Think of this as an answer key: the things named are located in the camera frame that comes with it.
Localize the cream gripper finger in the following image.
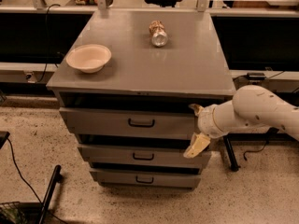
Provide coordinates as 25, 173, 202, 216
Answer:
183, 133, 210, 159
189, 104, 204, 116

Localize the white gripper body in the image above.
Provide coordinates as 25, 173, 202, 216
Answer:
197, 105, 227, 139

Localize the grey top drawer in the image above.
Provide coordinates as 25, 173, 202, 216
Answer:
60, 107, 196, 140

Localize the grey drawer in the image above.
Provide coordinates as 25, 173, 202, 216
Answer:
90, 168, 200, 189
60, 107, 196, 140
78, 145, 211, 168

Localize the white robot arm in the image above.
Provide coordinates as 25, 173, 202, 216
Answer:
183, 85, 299, 159

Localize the grey drawer cabinet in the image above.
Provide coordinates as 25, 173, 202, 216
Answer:
48, 9, 235, 175

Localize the grey bottom drawer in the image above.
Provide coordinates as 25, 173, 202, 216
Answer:
90, 168, 200, 189

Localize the grey middle drawer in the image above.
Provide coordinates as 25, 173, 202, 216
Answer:
78, 145, 211, 168

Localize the black power adapter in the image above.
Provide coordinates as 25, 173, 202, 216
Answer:
246, 73, 266, 80

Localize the black stand leg right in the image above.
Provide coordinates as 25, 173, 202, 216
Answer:
223, 128, 296, 172

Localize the black stand leg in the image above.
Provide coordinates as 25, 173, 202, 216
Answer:
223, 128, 296, 172
36, 165, 63, 224

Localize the crushed metal can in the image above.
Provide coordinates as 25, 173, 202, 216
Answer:
149, 21, 168, 48

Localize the white paper bowl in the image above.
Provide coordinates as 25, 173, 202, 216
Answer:
65, 44, 112, 74

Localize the black stand leg left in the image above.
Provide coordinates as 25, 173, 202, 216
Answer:
36, 165, 63, 224

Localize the black cable right floor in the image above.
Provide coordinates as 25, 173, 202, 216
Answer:
242, 139, 269, 162

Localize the black cable floor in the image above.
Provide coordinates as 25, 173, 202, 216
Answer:
7, 137, 68, 224
242, 139, 269, 162

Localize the black cable on wall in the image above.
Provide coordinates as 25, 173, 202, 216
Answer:
36, 3, 65, 83

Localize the black cable left floor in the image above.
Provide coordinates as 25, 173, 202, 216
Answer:
7, 137, 68, 224

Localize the black wire basket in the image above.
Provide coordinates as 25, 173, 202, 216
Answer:
0, 202, 28, 224

